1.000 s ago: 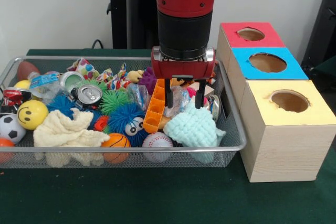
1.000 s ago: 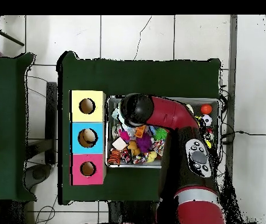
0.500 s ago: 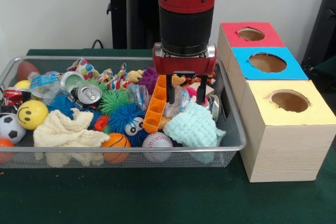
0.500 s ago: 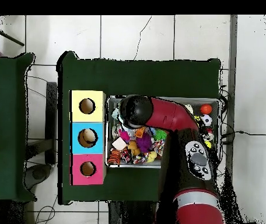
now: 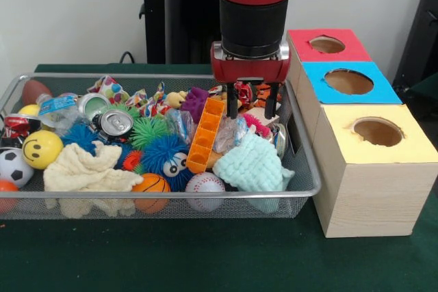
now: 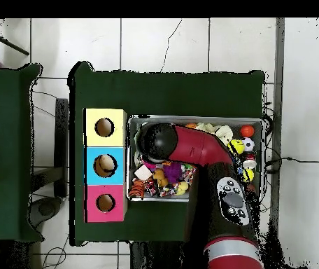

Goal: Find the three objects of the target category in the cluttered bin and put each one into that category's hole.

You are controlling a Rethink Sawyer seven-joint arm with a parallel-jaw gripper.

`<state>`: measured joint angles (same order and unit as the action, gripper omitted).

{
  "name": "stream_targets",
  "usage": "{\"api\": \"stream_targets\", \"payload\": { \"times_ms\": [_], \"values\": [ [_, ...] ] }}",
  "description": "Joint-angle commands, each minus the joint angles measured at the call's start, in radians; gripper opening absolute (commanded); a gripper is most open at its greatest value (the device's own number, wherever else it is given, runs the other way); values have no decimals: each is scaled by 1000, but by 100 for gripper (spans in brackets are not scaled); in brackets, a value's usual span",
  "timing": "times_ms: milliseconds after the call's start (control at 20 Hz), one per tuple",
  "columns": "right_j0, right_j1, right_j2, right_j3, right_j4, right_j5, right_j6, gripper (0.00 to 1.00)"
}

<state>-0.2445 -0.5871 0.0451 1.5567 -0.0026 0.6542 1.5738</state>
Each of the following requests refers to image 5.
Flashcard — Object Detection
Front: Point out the yellow smiley ball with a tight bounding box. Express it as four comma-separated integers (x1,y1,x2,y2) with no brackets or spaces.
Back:
22,130,65,170

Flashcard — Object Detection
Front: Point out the dark green table cloth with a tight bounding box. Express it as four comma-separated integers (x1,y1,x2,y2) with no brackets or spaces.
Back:
398,72,438,124
0,63,438,292

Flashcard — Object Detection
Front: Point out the clear plastic packet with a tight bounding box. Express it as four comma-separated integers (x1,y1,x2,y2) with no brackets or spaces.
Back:
214,117,249,153

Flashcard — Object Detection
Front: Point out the black upright panel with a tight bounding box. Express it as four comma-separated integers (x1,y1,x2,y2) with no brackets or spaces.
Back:
392,0,438,92

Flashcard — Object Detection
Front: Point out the black cable loop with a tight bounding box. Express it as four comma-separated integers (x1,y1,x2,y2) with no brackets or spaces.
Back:
119,51,146,64

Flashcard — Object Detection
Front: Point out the orange plastic compartment tray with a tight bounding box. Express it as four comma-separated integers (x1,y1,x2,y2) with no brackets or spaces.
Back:
186,96,226,174

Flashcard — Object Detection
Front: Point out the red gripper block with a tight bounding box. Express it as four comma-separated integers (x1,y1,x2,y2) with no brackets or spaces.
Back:
210,41,292,120

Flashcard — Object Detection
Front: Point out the light blue knitted cloth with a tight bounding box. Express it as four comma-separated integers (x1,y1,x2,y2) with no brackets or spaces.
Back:
211,133,296,213

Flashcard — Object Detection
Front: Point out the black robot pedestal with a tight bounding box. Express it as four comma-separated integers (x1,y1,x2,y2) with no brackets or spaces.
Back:
131,0,225,64

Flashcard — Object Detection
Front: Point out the small orange basketball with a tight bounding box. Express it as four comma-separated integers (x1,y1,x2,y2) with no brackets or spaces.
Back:
131,172,172,214

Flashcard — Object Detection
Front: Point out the small soccer ball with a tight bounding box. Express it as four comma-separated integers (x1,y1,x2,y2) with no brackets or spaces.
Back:
0,148,35,189

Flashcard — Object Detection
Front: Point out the small white baseball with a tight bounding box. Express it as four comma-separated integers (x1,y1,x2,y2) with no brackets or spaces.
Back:
185,172,226,211

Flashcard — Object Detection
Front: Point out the cream waffle cloth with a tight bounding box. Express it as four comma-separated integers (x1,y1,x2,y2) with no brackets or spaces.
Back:
43,140,144,218

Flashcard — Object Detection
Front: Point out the tiger plush toy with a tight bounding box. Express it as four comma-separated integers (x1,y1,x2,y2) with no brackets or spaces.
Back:
255,82,283,108

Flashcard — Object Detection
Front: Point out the plain orange ball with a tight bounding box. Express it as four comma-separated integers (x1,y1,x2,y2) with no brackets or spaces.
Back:
0,179,21,214

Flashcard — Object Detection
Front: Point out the shallow silver mesh bin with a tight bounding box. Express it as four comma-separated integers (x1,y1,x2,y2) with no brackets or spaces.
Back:
0,72,322,221

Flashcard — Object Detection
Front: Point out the wooden box with three holes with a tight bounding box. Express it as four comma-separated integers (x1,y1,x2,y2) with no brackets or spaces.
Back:
281,28,438,239

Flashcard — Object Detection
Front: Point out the small brown football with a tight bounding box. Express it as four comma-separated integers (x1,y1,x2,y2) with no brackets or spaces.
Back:
22,79,53,105

